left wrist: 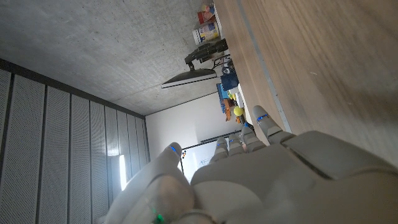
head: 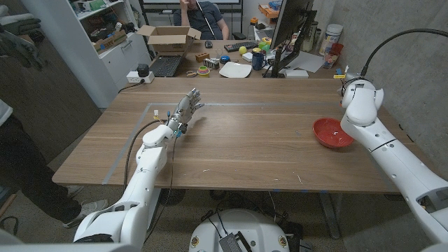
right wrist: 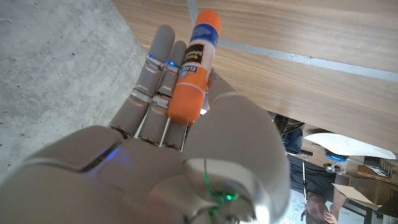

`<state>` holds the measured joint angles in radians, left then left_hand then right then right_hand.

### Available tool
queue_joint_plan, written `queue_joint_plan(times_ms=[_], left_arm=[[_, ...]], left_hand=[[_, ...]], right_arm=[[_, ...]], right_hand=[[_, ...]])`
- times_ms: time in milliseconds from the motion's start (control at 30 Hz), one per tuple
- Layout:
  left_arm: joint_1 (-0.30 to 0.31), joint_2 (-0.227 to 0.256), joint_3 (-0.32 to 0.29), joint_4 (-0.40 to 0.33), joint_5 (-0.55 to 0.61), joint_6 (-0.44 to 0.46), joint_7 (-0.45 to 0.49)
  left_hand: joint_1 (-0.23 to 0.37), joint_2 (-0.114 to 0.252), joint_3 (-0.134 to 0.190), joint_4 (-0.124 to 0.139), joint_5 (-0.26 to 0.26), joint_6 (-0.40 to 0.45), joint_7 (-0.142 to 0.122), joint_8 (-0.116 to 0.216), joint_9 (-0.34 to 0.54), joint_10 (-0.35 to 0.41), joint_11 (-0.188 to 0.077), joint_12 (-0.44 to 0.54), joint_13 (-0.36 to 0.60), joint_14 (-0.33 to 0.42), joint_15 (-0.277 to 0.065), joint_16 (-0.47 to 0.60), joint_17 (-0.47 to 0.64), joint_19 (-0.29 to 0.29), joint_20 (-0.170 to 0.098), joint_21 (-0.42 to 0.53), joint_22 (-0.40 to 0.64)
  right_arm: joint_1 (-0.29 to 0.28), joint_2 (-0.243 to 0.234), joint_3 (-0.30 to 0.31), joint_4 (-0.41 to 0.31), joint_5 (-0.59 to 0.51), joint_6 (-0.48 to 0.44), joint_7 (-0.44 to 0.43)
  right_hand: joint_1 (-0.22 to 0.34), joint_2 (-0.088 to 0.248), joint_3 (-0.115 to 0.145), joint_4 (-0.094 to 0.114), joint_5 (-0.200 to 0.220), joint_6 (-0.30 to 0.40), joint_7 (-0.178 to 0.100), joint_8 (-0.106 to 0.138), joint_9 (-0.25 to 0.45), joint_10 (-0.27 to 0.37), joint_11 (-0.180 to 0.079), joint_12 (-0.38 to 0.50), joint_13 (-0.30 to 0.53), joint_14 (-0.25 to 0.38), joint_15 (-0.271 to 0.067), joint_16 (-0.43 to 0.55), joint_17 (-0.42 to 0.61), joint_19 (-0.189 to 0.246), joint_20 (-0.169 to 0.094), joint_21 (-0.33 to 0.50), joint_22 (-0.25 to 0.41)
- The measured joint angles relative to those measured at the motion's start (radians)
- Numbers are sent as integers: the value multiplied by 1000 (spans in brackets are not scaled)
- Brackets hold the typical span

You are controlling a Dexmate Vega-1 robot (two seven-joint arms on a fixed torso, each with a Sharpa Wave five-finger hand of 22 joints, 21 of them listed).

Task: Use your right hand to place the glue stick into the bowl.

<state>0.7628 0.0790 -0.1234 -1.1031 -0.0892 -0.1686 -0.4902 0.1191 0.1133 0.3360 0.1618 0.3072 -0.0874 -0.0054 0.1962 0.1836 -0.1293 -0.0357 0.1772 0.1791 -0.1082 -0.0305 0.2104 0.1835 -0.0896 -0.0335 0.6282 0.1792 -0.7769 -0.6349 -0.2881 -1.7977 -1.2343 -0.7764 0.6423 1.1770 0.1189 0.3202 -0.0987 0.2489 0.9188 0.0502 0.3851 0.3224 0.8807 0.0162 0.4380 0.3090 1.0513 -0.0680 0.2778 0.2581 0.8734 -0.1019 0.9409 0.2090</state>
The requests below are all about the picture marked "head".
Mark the white shelf cabinet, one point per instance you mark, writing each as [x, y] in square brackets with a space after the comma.
[119, 63]

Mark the orange toy brick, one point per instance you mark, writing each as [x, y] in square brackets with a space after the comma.
[202, 57]

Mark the red bowl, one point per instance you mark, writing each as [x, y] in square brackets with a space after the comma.
[329, 134]

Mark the dark blue mug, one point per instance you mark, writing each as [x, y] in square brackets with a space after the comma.
[258, 61]

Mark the white power strip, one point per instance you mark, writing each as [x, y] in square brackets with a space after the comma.
[134, 78]

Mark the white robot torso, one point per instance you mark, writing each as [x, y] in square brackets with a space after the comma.
[252, 227]

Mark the black round floor stand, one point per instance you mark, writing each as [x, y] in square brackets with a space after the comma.
[173, 196]

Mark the operator right gloved hand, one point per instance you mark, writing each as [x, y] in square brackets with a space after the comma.
[21, 50]

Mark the black laptop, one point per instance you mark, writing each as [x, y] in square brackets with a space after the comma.
[166, 66]

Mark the yellow ball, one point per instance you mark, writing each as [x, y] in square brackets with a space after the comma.
[243, 50]

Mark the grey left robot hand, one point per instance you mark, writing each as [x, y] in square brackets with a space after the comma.
[185, 111]

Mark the brown cardboard shelf box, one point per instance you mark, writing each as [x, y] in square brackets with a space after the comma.
[110, 41]

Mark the white cylindrical canister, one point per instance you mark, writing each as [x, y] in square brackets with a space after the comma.
[330, 36]

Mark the blue round object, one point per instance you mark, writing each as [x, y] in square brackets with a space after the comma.
[225, 59]

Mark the striped small box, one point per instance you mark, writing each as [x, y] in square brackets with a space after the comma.
[211, 63]

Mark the operator left gloved hand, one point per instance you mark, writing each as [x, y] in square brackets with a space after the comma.
[19, 25]

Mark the black power adapter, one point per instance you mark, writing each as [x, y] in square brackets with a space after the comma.
[143, 70]

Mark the grey finned device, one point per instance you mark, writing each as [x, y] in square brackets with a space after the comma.
[230, 243]

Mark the orange storage box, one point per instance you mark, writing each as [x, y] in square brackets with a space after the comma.
[269, 10]

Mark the seated person dark shirt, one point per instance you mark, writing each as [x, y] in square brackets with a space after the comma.
[203, 17]

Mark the black chair armrest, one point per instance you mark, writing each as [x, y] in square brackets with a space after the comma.
[239, 35]

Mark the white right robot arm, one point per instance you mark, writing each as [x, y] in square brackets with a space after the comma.
[395, 161]

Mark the black keyboard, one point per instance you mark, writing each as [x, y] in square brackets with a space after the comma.
[241, 45]

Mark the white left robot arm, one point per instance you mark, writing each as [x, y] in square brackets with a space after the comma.
[147, 175]

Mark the flat white box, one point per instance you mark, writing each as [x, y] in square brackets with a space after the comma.
[296, 73]

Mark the black computer monitor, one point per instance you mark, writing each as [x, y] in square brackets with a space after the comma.
[290, 21]

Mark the white plate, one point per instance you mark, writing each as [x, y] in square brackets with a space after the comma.
[235, 70]

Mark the colourful stacking cups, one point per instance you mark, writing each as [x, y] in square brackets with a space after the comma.
[203, 71]

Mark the small white container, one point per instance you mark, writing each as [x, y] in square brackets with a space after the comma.
[247, 57]

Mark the standing person black trousers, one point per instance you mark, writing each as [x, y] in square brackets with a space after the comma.
[21, 157]

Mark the dark computer mouse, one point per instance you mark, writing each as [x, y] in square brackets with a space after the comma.
[208, 44]

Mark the open cardboard box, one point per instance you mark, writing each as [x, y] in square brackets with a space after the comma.
[168, 43]

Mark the white paper sheet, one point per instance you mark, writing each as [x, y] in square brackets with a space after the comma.
[308, 62]

